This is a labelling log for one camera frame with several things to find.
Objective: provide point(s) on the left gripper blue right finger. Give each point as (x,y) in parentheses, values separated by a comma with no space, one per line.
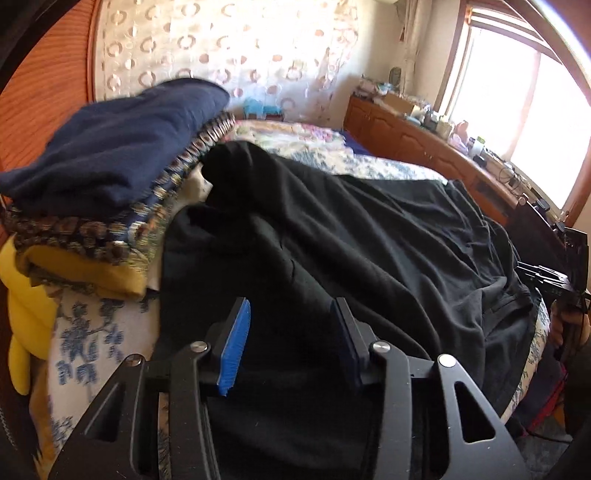
(355,345)

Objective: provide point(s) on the blue white floral quilt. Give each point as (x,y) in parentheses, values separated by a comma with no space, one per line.
(87,350)

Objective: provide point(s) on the blue toy on sill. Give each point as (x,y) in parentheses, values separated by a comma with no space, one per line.
(257,110)

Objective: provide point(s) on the yellow garment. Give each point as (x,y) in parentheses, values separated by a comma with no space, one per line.
(31,315)

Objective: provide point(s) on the cardboard box on cabinet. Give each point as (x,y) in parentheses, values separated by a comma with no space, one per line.
(398,103)

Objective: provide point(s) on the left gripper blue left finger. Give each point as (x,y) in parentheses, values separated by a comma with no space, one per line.
(226,342)

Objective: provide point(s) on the pink rose floral blanket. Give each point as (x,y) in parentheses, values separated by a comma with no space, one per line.
(273,134)

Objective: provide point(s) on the sheer circle pattern curtain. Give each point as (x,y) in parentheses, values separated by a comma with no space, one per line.
(286,55)

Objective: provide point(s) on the patterned folded garment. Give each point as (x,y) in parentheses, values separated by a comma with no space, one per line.
(75,248)

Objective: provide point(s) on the black t-shirt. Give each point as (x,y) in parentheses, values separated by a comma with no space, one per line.
(346,258)

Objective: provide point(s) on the wooden wardrobe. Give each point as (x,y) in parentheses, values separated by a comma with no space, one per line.
(49,86)

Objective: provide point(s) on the navy blue blanket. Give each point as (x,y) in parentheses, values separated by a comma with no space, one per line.
(351,142)

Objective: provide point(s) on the window with wooden frame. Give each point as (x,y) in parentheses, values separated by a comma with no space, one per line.
(521,80)

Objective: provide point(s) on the long wooden cabinet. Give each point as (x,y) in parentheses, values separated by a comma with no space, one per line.
(389,136)

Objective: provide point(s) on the navy folded garment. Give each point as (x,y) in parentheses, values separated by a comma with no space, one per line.
(109,153)

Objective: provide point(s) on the person's right hand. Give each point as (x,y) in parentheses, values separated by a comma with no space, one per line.
(562,318)

